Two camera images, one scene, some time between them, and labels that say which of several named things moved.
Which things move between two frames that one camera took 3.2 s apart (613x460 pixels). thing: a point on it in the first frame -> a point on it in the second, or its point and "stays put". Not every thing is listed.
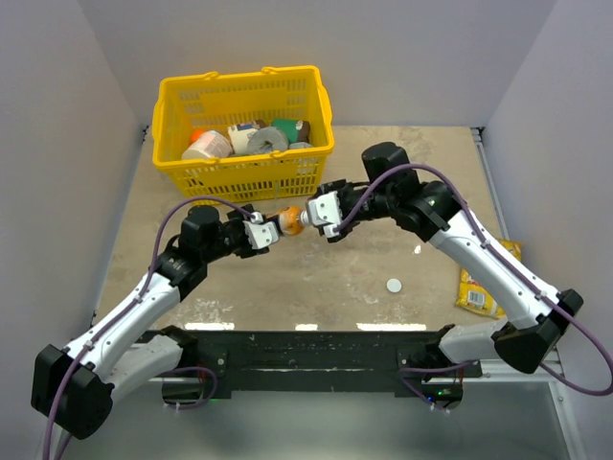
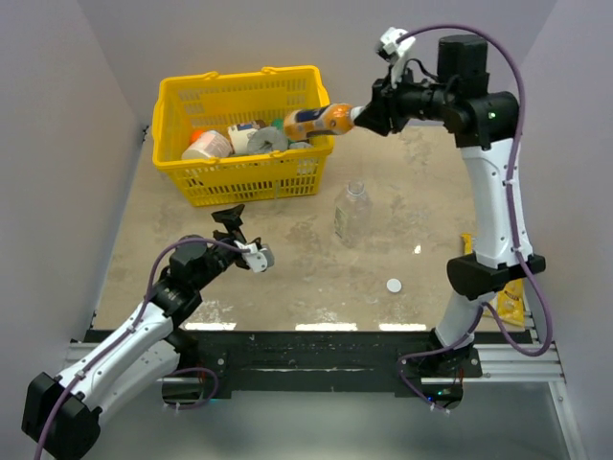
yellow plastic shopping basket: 186,104 stays put
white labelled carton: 238,134 stays put
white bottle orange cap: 207,144 stays put
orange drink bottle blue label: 288,220 -> 332,119
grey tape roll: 267,139 stays put
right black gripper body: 374,205 -> 407,101
